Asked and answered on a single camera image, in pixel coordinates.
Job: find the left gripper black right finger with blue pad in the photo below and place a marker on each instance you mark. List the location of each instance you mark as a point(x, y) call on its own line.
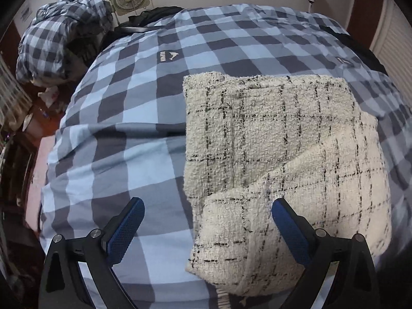
point(355, 282)

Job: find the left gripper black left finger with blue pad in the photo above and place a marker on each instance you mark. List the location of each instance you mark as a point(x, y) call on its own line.
point(62, 284)

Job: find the cream tweed plaid jacket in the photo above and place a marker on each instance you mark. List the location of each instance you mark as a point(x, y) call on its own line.
point(252, 140)

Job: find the black clothes at bed head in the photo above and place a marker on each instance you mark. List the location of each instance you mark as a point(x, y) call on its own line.
point(142, 20)

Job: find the pink padded bench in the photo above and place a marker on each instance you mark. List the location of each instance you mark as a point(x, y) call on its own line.
point(36, 183)

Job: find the blue checked bed cover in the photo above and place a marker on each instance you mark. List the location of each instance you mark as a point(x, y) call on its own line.
point(123, 135)

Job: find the checked window curtain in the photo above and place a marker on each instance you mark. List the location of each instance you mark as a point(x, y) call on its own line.
point(14, 101)

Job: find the white plastic bag on floor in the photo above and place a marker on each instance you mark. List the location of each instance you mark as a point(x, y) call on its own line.
point(49, 96)

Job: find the dark garment on bed edge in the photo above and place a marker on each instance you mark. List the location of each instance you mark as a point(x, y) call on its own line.
point(365, 55)

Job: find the crumpled blue checked duvet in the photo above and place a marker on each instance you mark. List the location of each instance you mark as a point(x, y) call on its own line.
point(50, 48)

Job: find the white louvred door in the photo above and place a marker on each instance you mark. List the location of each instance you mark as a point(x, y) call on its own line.
point(392, 46)

